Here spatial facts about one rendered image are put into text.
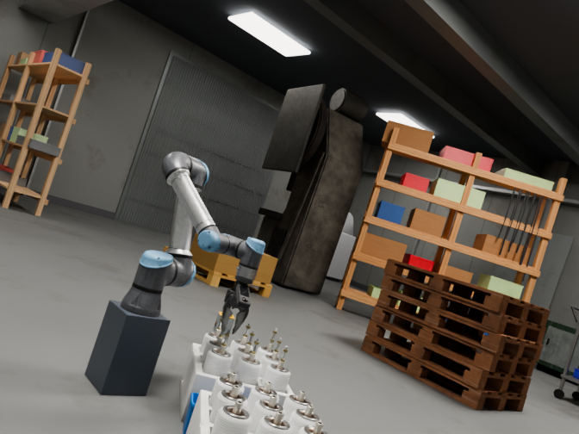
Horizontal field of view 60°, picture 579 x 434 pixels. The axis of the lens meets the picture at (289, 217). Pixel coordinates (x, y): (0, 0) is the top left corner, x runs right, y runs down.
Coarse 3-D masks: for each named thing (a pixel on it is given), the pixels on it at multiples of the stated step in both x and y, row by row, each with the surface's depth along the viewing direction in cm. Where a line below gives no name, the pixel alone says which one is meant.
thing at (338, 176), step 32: (288, 96) 768; (320, 96) 693; (352, 96) 741; (288, 128) 740; (320, 128) 691; (352, 128) 747; (288, 160) 713; (320, 160) 702; (352, 160) 725; (320, 192) 701; (352, 192) 729; (288, 224) 728; (320, 224) 711; (288, 256) 705; (320, 256) 721; (320, 288) 731
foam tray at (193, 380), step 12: (192, 348) 212; (192, 360) 200; (192, 372) 189; (228, 372) 193; (180, 384) 212; (192, 384) 180; (204, 384) 180; (180, 396) 200; (180, 408) 189; (180, 420) 179
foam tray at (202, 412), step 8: (200, 392) 164; (208, 392) 165; (200, 400) 157; (208, 400) 158; (200, 408) 151; (208, 408) 152; (192, 416) 163; (200, 416) 145; (208, 416) 146; (192, 424) 157; (200, 424) 141; (208, 424) 141; (192, 432) 150; (200, 432) 135; (208, 432) 136; (248, 432) 144
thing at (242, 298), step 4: (240, 284) 188; (244, 284) 189; (236, 288) 188; (240, 288) 186; (244, 288) 187; (248, 288) 188; (236, 292) 186; (240, 292) 184; (244, 292) 185; (248, 292) 187; (236, 296) 184; (240, 296) 182; (244, 296) 183; (248, 296) 184; (240, 300) 180; (244, 300) 181; (248, 300) 183; (240, 304) 180; (244, 304) 180; (248, 304) 181; (248, 308) 182
